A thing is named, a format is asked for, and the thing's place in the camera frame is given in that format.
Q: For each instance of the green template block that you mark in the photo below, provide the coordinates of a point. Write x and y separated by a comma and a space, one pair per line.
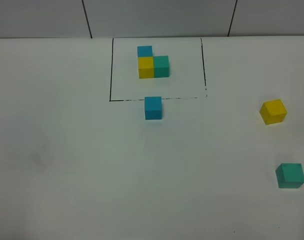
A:
161, 66

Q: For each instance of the yellow template block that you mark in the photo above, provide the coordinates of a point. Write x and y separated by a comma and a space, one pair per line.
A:
146, 67

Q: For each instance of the blue template block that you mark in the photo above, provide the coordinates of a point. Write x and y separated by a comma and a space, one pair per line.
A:
144, 51

